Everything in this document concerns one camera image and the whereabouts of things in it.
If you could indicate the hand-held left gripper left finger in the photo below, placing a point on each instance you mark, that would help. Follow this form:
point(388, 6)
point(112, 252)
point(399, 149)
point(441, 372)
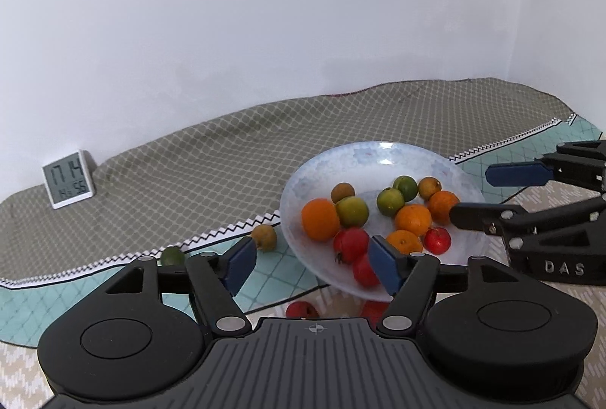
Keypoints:
point(239, 264)

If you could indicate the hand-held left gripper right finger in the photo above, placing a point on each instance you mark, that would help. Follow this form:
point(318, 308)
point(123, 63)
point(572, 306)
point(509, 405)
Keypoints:
point(384, 267)

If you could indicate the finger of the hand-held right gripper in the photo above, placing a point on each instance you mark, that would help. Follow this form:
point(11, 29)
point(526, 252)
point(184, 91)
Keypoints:
point(478, 217)
point(516, 173)

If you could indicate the brown longan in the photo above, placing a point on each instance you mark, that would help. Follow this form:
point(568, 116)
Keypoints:
point(429, 187)
point(263, 237)
point(342, 192)

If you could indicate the dark green lime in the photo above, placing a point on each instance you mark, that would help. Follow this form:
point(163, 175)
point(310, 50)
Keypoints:
point(172, 256)
point(406, 187)

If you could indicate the white patterned plate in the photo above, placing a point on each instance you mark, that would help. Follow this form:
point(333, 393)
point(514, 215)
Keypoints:
point(331, 162)

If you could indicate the patterned tablecloth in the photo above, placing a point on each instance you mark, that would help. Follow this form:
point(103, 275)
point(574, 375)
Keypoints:
point(213, 153)

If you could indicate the white digital clock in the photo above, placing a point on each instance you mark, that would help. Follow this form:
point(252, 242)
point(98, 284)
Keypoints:
point(68, 184)

